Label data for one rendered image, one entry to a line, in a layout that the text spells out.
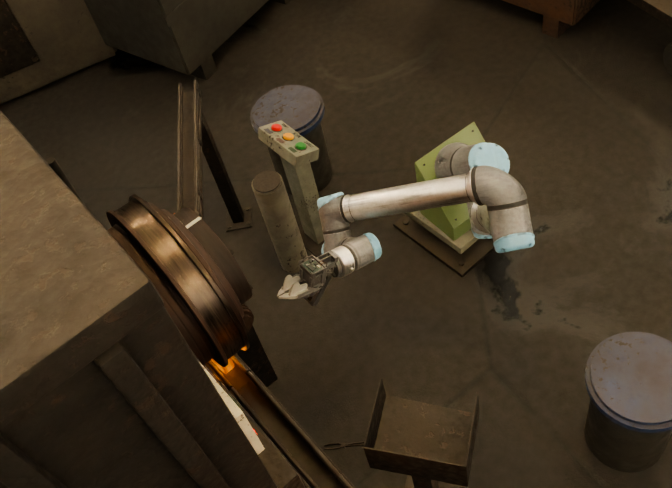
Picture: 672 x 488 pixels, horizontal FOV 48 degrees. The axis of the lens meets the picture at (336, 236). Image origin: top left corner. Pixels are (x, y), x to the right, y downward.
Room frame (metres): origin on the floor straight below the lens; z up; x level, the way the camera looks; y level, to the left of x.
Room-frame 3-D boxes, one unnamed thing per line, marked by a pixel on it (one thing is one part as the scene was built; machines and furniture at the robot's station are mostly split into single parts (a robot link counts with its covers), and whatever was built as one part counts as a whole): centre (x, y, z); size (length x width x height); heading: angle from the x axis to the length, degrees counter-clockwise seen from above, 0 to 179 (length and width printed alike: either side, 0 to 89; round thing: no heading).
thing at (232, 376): (1.19, 0.41, 0.66); 0.19 x 0.07 x 0.01; 28
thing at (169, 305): (1.14, 0.47, 1.11); 0.47 x 0.10 x 0.47; 28
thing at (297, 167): (2.12, 0.08, 0.31); 0.24 x 0.16 x 0.62; 28
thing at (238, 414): (0.82, 0.33, 1.15); 0.26 x 0.02 x 0.18; 28
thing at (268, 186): (2.01, 0.20, 0.26); 0.12 x 0.12 x 0.52
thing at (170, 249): (1.17, 0.40, 1.11); 0.47 x 0.06 x 0.47; 28
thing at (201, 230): (1.22, 0.31, 1.11); 0.28 x 0.06 x 0.28; 28
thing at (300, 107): (2.49, 0.06, 0.21); 0.32 x 0.32 x 0.43
